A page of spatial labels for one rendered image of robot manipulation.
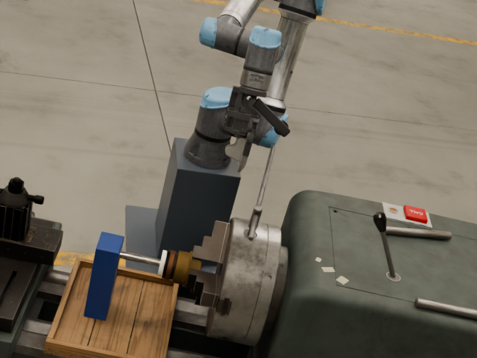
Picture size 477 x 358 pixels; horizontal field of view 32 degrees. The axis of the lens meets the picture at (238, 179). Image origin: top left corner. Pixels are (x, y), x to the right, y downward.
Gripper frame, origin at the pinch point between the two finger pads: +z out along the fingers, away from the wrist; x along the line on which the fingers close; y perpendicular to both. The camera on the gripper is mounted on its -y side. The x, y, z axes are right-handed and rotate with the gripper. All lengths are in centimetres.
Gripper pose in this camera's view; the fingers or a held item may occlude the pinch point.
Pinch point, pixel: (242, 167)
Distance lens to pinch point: 210.7
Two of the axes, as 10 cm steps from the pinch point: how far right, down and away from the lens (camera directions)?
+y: -9.7, -2.2, -0.8
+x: 0.3, 1.9, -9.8
